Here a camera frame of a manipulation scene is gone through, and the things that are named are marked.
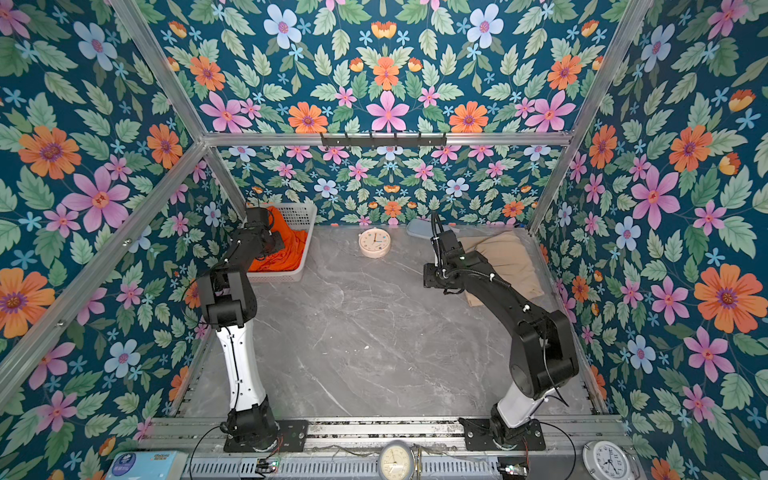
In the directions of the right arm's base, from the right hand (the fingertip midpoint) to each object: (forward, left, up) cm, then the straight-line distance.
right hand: (432, 275), depth 89 cm
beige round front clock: (-45, +11, -10) cm, 47 cm away
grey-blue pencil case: (+33, +3, -12) cm, 35 cm away
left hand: (+22, +55, -3) cm, 59 cm away
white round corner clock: (-45, -38, -11) cm, 60 cm away
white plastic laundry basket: (+36, +53, -8) cm, 65 cm away
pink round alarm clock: (+23, +20, -10) cm, 32 cm away
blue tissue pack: (-46, +65, -8) cm, 80 cm away
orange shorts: (+15, +50, -8) cm, 53 cm away
